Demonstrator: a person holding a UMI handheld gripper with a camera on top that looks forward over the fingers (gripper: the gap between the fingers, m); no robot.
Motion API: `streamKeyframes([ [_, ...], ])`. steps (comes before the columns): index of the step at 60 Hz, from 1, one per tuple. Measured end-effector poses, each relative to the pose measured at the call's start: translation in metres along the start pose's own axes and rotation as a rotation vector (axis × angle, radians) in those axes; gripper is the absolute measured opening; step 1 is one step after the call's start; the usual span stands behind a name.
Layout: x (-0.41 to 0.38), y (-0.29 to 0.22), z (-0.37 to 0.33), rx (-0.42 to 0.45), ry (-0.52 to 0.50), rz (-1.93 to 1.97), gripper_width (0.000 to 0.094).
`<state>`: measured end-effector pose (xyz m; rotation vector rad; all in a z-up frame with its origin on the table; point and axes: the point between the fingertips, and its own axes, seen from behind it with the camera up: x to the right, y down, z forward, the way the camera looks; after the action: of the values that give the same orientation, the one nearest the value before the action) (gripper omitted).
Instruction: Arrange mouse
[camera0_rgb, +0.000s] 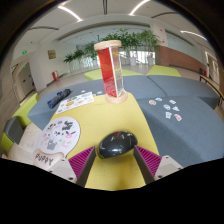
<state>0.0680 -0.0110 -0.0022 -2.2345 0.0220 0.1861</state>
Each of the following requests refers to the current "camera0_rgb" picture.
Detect ceiling strip lights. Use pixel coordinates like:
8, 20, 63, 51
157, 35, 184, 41
57, 0, 208, 42

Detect white sticker sheet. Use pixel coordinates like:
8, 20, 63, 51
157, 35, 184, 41
55, 91, 95, 115

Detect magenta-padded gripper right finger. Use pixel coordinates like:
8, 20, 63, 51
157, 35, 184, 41
133, 145, 184, 185

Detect golden wall plaque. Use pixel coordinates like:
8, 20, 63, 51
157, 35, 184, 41
47, 49, 57, 60

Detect red fire extinguisher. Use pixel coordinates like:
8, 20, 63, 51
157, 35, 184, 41
51, 70, 60, 82

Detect row of potted plants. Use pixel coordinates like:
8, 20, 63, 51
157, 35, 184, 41
63, 28, 161, 68

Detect lime green ottoman seat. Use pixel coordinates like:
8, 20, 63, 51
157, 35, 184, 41
83, 68, 144, 82
145, 64, 183, 78

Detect round white puppy mouse pad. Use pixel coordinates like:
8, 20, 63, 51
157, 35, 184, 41
32, 115, 82, 172

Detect wooden bench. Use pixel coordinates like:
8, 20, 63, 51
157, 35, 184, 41
199, 74, 224, 101

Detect black computer mouse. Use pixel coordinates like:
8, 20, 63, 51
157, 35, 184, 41
97, 130, 139, 160

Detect lime green bench seat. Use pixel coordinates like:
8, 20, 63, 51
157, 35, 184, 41
0, 93, 39, 153

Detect large grey ottoman seat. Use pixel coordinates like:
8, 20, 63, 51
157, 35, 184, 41
27, 74, 168, 132

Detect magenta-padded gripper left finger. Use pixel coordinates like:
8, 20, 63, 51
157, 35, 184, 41
47, 145, 98, 189

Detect folded dark blue umbrella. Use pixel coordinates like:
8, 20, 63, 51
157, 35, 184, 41
47, 88, 72, 110

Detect red liquid timer wooden ends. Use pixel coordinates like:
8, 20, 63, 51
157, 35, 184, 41
93, 39, 129, 105

